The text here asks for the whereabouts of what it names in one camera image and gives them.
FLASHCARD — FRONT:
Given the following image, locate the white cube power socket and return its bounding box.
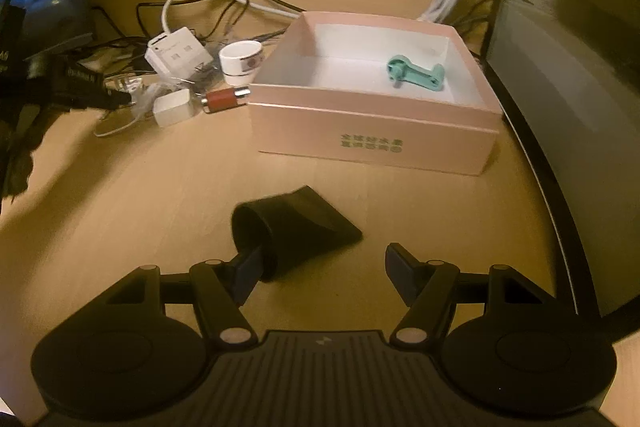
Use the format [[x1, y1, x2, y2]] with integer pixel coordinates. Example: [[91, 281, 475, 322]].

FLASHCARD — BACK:
[[145, 27, 203, 75]]

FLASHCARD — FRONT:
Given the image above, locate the white printed cup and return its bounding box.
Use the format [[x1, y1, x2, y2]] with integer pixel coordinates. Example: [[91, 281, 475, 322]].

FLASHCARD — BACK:
[[218, 41, 264, 86]]

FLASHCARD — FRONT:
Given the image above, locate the black plastic nozzle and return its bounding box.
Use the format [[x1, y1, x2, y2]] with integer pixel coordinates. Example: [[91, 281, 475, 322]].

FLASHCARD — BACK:
[[230, 183, 363, 283]]

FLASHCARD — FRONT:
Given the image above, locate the small white charger cube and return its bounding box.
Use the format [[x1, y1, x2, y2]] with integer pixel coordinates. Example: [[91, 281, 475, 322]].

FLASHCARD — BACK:
[[152, 88, 195, 128]]

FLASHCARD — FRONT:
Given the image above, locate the red cylinder with metal cap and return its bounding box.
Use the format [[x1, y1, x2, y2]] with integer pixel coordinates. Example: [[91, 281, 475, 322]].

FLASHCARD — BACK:
[[201, 87, 251, 115]]

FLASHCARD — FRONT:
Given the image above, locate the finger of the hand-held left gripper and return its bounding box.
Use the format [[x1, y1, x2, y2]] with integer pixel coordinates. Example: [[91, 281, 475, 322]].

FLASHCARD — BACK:
[[0, 107, 57, 214]]

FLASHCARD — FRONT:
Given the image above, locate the computer case with glass panel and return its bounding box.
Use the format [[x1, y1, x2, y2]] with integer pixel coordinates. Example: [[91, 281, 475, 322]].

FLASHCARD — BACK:
[[482, 0, 640, 323]]

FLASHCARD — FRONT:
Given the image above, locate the clear plastic bag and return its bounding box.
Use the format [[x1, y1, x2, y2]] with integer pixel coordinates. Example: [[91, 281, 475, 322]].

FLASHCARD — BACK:
[[95, 74, 221, 138]]

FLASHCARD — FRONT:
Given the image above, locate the black cable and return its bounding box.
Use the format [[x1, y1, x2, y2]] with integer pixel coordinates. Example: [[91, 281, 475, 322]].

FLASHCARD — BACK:
[[90, 0, 301, 72]]

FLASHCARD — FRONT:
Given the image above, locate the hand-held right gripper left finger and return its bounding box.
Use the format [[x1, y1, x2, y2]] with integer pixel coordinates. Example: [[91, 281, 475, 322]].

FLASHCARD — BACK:
[[102, 246, 264, 350]]

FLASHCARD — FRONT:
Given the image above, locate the teal plastic part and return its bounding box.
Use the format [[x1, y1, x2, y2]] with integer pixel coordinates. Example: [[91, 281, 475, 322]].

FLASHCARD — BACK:
[[385, 54, 446, 92]]

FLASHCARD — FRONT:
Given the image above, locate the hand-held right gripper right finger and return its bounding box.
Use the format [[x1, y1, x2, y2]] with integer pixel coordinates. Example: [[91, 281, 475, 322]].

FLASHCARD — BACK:
[[385, 243, 543, 348]]

